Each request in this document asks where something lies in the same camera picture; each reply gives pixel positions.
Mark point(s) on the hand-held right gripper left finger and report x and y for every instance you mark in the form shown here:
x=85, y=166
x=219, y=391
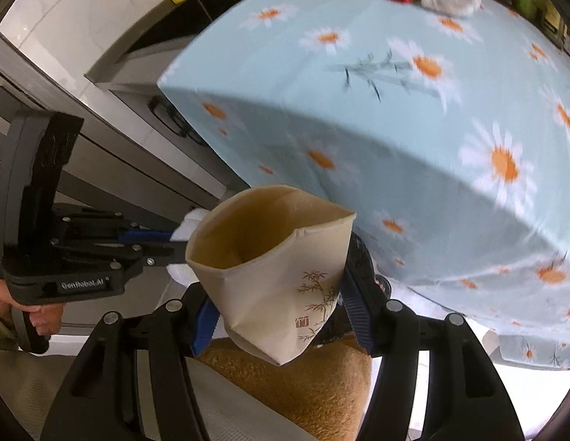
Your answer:
x=204, y=326

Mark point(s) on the person's brown trousers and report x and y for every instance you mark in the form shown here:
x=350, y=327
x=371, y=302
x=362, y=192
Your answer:
x=312, y=390

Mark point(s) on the kitchen cabinet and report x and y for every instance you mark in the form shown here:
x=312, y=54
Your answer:
x=128, y=156

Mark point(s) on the person's left hand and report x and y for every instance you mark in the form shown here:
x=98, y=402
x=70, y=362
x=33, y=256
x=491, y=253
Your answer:
x=46, y=321

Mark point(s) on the person's right foot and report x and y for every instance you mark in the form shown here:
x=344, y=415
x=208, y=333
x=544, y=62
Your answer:
x=383, y=285

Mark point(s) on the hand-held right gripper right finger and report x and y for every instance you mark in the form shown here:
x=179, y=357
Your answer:
x=360, y=321

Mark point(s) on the blue daisy tablecloth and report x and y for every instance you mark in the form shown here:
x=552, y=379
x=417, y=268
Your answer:
x=404, y=147

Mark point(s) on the beige paper bag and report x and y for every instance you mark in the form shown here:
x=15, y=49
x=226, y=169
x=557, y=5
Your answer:
x=275, y=285

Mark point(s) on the large white tissue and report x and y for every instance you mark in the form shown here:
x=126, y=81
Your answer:
x=193, y=220

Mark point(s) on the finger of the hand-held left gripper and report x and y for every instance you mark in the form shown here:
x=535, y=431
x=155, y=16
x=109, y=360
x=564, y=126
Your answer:
x=147, y=236
x=147, y=255

